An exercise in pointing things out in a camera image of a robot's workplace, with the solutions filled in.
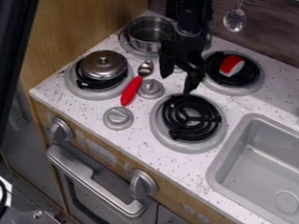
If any toy sink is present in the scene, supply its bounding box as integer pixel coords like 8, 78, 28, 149
202, 110, 299, 224

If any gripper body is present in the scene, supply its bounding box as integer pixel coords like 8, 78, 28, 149
157, 24, 211, 73

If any silver pot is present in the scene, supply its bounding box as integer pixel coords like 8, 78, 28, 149
125, 14, 179, 55

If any red-handled silver spoon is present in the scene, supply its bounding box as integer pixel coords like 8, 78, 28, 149
118, 57, 155, 110

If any toy stove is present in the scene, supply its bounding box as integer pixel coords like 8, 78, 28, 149
59, 10, 270, 159

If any red and white toy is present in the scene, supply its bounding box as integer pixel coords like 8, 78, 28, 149
217, 53, 247, 79

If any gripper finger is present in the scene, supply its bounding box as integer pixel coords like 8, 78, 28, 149
181, 66, 208, 97
157, 56, 177, 80

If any silver lid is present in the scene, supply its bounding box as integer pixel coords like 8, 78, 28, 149
77, 48, 130, 83

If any hanging silver strainer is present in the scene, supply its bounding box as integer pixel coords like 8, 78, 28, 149
221, 0, 249, 34

